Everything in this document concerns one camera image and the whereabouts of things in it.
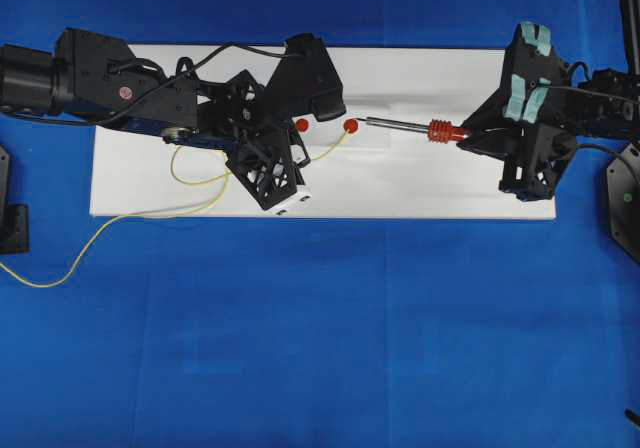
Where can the white foam board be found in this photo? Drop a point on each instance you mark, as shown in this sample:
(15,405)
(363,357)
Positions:
(412,178)

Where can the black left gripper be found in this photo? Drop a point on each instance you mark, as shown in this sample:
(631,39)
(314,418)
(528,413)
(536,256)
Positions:
(264,152)

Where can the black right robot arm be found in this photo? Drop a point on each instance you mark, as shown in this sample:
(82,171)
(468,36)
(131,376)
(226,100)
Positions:
(605,105)

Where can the right red dot mark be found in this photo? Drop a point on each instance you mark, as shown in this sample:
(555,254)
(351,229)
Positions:
(351,125)

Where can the middle red dot mark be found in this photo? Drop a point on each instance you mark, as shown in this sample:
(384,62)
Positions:
(302,125)

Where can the white raised paper strip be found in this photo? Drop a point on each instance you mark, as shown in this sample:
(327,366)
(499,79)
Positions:
(322,135)

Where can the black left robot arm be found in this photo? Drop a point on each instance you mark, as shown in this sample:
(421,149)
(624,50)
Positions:
(94,79)

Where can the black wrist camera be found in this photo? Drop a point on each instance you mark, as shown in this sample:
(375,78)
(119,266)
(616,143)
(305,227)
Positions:
(530,68)
(305,82)

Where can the red handled soldering iron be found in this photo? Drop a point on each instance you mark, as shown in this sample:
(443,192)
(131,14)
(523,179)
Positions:
(437,131)

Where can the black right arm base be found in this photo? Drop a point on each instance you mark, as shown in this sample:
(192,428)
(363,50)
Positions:
(624,209)

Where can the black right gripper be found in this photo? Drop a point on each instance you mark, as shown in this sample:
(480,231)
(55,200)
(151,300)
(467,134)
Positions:
(535,155)

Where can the red dot mark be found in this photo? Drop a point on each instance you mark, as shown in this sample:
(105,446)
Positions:
(302,125)
(351,125)

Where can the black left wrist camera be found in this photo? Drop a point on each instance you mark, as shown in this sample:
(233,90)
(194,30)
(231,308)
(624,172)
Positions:
(305,82)

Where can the blue table cloth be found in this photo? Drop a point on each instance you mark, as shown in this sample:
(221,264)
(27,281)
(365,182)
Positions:
(314,333)

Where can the black aluminium frame rail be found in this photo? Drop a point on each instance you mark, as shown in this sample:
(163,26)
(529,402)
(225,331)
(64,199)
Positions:
(630,24)

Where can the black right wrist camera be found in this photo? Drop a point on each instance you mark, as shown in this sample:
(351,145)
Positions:
(530,68)

